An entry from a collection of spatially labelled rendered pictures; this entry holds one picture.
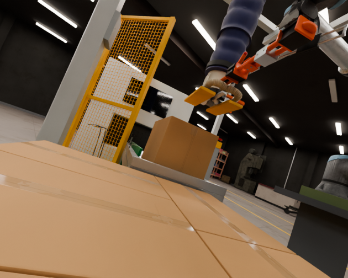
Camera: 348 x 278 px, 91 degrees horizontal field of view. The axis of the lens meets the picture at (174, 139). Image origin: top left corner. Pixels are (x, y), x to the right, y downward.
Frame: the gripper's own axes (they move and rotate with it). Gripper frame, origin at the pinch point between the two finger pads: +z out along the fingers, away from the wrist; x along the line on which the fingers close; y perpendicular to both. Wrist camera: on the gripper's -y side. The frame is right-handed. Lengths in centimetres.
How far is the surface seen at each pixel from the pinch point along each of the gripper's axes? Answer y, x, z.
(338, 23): 126, -152, -188
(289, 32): -1.1, 4.6, 0.9
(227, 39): 51, 8, -28
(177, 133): 66, 14, 39
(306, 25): -5.9, 3.3, 1.0
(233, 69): 30.5, 5.6, 1.3
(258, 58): 13.4, 4.1, 3.0
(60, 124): 120, 104, 64
